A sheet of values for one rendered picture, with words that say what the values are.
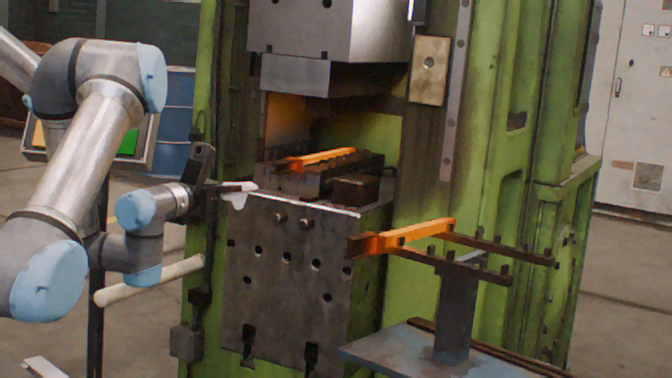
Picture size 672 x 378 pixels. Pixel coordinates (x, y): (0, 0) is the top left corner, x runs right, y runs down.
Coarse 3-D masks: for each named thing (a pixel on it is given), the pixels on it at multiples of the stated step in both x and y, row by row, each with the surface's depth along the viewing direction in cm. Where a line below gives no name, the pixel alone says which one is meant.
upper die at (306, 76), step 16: (272, 64) 211; (288, 64) 209; (304, 64) 207; (320, 64) 205; (336, 64) 207; (352, 64) 216; (368, 64) 225; (384, 64) 235; (272, 80) 212; (288, 80) 210; (304, 80) 208; (320, 80) 206; (336, 80) 209; (352, 80) 218; (368, 80) 227; (384, 80) 237; (320, 96) 207; (336, 96) 210
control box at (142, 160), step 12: (36, 120) 218; (144, 120) 219; (156, 120) 224; (24, 132) 217; (144, 132) 218; (156, 132) 225; (24, 144) 216; (144, 144) 217; (36, 156) 218; (120, 156) 215; (132, 156) 216; (144, 156) 216; (120, 168) 221; (132, 168) 220; (144, 168) 219
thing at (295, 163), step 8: (328, 152) 230; (336, 152) 231; (344, 152) 236; (288, 160) 208; (296, 160) 210; (304, 160) 214; (312, 160) 218; (280, 168) 205; (288, 168) 208; (296, 168) 211
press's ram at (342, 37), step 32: (256, 0) 211; (288, 0) 207; (320, 0) 203; (352, 0) 199; (384, 0) 215; (256, 32) 212; (288, 32) 208; (320, 32) 204; (352, 32) 201; (384, 32) 219
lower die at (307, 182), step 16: (272, 160) 225; (336, 160) 228; (368, 160) 237; (256, 176) 218; (272, 176) 216; (288, 176) 214; (304, 176) 212; (320, 176) 210; (288, 192) 215; (304, 192) 213; (320, 192) 212
